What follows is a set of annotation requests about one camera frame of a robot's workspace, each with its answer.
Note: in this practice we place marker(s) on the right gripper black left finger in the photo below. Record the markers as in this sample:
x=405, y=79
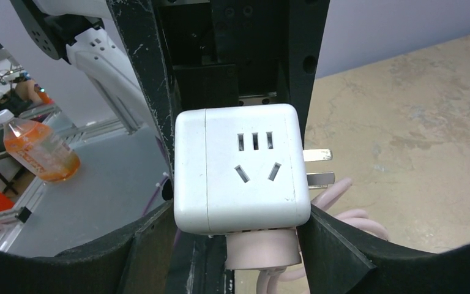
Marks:
x=132, y=259

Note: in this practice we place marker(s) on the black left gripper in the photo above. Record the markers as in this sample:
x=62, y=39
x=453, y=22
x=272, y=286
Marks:
x=221, y=54

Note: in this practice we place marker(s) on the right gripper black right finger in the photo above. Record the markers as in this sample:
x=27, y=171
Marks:
x=339, y=258

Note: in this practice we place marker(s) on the pink round socket with cord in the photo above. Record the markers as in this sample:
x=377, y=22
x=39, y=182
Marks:
x=272, y=251

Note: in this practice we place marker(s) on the white cube power socket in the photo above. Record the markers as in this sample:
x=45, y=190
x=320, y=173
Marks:
x=239, y=169

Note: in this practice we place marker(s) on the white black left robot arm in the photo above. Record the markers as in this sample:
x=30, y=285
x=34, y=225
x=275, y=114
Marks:
x=84, y=35

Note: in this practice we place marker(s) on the orange plastic bottle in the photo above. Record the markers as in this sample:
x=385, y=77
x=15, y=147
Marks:
x=37, y=147

